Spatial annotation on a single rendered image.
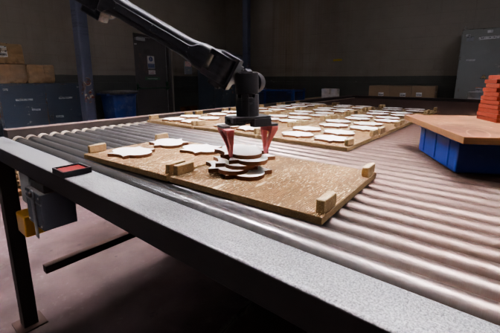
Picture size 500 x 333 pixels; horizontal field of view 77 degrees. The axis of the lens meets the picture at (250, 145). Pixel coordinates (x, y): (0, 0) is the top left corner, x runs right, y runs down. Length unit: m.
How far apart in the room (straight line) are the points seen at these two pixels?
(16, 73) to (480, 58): 7.56
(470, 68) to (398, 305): 6.75
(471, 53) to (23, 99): 7.41
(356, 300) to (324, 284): 0.04
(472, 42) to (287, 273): 6.81
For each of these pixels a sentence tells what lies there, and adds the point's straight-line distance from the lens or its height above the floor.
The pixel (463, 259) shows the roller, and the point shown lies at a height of 0.92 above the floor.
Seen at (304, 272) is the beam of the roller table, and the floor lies 0.92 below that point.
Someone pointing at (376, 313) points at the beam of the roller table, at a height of 0.92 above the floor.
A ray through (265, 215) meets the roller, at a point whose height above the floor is 0.91.
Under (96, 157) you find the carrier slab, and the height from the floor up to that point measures 0.93.
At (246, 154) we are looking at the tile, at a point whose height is 0.99.
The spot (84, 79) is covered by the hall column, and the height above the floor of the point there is 1.18.
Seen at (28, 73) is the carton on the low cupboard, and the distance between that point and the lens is 5.86.
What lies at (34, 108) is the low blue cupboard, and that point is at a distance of 5.77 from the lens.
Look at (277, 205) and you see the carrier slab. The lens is 0.63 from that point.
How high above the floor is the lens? 1.18
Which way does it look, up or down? 12 degrees down
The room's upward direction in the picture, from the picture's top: straight up
